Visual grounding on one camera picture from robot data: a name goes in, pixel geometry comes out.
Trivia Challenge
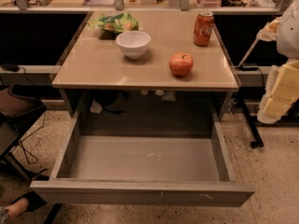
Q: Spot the black power adapter left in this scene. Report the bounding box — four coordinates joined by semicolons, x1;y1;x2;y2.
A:
1;63;20;72

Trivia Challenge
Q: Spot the dark brown chair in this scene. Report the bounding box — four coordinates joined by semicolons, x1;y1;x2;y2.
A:
0;85;47;182

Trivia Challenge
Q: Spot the red apple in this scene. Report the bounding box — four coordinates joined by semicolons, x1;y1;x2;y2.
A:
169;52;193;77

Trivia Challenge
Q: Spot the open grey top drawer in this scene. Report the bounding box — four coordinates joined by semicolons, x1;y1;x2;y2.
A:
31;107;255;207

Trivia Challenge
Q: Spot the green chip bag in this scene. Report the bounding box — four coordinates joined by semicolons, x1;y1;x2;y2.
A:
87;12;139;34

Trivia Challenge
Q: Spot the white ceramic bowl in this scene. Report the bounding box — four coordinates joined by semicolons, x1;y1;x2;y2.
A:
116;31;151;59

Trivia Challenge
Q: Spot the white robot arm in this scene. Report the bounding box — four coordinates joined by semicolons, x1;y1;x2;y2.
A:
256;0;299;124

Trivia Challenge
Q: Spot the black power adapter right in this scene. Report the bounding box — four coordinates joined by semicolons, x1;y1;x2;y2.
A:
240;63;259;71

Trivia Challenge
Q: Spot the grey cabinet with tan top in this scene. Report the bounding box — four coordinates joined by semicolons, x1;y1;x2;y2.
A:
51;9;240;123

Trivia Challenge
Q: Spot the black table leg stand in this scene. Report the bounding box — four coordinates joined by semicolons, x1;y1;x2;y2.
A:
235;95;263;148

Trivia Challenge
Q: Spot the black power adapter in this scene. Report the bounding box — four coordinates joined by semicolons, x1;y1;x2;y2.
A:
1;63;20;72
240;63;259;71

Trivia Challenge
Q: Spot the person's foot with black shoe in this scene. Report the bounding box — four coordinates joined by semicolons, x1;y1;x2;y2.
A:
0;191;47;224

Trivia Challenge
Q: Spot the orange soda can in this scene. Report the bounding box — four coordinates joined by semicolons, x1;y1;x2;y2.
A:
193;11;214;46

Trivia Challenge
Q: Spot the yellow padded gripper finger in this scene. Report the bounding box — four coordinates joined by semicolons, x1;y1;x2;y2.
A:
257;60;299;124
256;17;281;42

